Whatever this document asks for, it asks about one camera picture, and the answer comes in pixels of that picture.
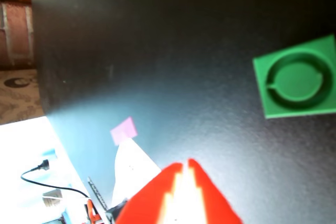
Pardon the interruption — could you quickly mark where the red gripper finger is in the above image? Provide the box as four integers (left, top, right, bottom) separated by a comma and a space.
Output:
187, 158, 244, 224
114, 162, 184, 224

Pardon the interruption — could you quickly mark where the green cube with circle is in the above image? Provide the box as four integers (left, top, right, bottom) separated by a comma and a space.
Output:
252, 34, 336, 119

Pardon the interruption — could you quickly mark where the white numbered grid paper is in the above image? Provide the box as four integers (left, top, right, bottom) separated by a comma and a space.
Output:
111, 137, 162, 207

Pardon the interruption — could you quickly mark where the red bar clamp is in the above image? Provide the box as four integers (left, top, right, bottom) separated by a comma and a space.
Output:
85, 199, 103, 224

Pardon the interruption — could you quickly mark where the pink tape piece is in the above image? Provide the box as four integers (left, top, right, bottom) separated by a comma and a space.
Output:
110, 116, 139, 146

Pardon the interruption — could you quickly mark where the brown wooden door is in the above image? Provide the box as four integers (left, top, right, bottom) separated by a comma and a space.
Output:
0, 0, 35, 71

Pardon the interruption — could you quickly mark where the thin black adapter cable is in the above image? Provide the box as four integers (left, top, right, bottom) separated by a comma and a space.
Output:
20, 159, 91, 199

